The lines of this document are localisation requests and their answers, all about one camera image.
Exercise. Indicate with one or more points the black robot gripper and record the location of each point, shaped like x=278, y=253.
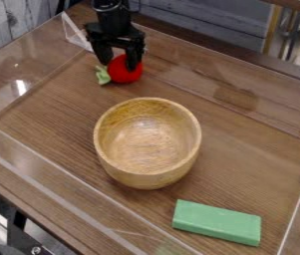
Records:
x=104, y=40

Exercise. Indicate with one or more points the red plush fruit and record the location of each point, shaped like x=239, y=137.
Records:
x=116, y=73

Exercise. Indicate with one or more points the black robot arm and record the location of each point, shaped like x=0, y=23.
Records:
x=114, y=15

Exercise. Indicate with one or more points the wooden bowl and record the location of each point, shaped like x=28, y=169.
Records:
x=147, y=140

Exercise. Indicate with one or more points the wooden chair in background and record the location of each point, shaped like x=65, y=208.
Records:
x=282, y=35

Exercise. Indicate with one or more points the green rectangular block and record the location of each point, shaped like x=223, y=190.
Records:
x=217, y=222

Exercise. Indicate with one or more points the black table leg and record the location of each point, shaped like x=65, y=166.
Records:
x=19, y=239

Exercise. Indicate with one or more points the clear acrylic corner bracket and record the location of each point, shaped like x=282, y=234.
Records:
x=75, y=36

